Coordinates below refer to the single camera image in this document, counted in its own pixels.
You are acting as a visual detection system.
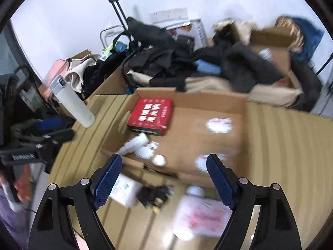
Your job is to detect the person's left hand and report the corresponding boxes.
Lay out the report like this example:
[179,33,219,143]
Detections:
[14,165,33,201]

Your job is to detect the red printed box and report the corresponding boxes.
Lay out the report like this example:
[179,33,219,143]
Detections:
[126,98,174,136]

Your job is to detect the black jacket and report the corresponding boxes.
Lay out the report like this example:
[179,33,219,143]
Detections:
[195,26,285,93]

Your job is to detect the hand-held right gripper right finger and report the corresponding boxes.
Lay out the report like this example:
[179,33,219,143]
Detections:
[206,153,302,250]

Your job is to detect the white framed picture box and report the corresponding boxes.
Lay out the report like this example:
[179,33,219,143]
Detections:
[166,18,207,50]

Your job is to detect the black clothes in box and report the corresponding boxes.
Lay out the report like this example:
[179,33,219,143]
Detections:
[83,55,125,97]

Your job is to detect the large open cardboard box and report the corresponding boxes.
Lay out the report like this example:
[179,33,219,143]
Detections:
[86,62,136,102]

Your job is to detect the shallow cardboard box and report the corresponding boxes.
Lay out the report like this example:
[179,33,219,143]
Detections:
[101,87,251,189]

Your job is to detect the white metal frame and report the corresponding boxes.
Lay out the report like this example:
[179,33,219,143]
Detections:
[100,25,125,49]

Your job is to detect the teal and green items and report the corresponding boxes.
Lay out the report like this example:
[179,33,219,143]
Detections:
[101,42,130,60]

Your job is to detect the white wall socket strip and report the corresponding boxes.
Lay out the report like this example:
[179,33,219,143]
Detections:
[149,8,188,21]

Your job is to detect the sliding glass door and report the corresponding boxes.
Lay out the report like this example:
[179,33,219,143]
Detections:
[0,21,34,84]

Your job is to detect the plain cardboard box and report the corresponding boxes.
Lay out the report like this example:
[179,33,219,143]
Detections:
[70,50,90,61]

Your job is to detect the pink backpack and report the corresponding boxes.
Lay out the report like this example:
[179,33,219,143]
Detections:
[43,59,71,99]

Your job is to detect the blue bag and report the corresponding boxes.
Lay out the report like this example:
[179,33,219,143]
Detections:
[291,17,324,60]

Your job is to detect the pile of dark clothes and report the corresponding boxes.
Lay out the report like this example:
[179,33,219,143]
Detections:
[127,71,303,107]

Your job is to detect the black cable bundle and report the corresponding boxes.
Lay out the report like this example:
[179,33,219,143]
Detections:
[137,184,174,214]

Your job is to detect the blue cloth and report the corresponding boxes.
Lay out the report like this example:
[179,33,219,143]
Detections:
[195,60,221,75]

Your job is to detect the beige fur-trimmed cloth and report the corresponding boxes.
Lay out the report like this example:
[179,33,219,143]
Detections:
[213,18,257,45]

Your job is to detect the black clothes pile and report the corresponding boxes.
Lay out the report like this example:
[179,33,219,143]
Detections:
[126,17,198,81]

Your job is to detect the pink and white packet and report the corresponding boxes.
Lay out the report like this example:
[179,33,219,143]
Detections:
[173,195,232,241]

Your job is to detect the person's purple clothing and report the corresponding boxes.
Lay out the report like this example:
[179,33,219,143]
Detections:
[0,187,28,249]

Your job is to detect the white thermos bottle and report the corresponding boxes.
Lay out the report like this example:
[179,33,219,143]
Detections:
[49,75,96,128]

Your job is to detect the labelled cardboard box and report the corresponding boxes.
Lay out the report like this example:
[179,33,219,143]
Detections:
[231,22,302,89]

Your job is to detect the white tube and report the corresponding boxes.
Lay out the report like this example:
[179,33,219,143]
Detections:
[117,133,149,155]

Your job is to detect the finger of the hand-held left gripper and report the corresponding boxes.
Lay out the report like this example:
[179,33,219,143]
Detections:
[12,117,76,136]
[19,129,76,146]

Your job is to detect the black suitcase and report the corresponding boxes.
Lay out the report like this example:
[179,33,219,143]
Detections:
[290,55,323,112]

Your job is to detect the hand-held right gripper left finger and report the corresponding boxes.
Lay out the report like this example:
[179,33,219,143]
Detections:
[27,153,123,250]

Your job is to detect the small white labelled bottle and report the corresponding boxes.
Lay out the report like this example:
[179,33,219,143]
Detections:
[135,141,160,159]

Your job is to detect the small white box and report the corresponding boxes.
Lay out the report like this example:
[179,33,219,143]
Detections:
[109,173,143,208]

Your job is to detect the beige garment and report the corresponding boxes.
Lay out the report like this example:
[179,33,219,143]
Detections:
[65,53,101,93]

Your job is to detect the woven rattan ball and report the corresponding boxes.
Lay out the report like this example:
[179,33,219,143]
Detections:
[276,16,305,49]

